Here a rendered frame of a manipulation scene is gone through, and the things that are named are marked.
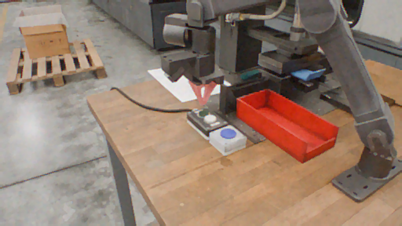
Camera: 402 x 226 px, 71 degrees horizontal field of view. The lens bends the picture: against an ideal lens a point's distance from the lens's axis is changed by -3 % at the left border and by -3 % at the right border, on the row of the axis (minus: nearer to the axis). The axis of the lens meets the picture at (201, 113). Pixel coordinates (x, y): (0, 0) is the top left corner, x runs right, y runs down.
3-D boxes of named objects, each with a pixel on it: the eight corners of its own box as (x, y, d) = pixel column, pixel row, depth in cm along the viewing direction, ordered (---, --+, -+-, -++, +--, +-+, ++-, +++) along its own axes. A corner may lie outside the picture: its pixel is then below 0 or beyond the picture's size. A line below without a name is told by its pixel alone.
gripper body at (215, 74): (203, 87, 69) (203, 57, 66) (182, 72, 77) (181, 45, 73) (225, 81, 72) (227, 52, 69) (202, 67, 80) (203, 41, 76)
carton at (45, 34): (27, 45, 389) (16, 8, 364) (73, 39, 411) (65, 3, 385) (23, 61, 337) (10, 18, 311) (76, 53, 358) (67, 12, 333)
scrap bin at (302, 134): (302, 164, 67) (307, 143, 64) (235, 116, 85) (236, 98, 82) (334, 147, 73) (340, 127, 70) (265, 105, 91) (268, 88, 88)
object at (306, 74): (308, 82, 85) (311, 73, 84) (272, 66, 96) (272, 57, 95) (323, 78, 88) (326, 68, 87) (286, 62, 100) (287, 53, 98)
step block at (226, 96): (224, 114, 86) (226, 87, 82) (218, 110, 88) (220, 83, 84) (242, 108, 89) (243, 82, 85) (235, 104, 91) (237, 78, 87)
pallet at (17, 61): (16, 59, 387) (13, 49, 379) (91, 47, 424) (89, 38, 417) (9, 95, 294) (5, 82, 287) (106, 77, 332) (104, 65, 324)
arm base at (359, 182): (338, 154, 58) (370, 174, 52) (389, 125, 67) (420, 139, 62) (329, 183, 62) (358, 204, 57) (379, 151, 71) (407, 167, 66)
